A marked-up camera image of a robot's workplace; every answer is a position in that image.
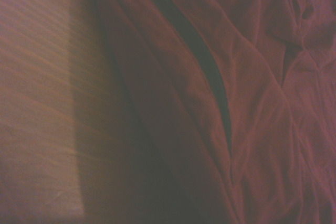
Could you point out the rust red shorts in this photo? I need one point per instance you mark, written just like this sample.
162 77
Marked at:
262 103

